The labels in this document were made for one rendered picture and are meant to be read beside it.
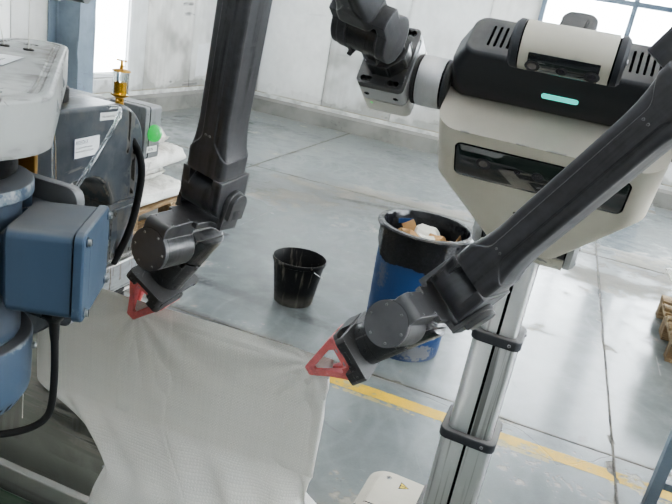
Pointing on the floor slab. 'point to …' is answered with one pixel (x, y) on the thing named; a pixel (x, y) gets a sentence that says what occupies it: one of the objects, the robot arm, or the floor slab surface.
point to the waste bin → (412, 261)
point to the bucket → (296, 276)
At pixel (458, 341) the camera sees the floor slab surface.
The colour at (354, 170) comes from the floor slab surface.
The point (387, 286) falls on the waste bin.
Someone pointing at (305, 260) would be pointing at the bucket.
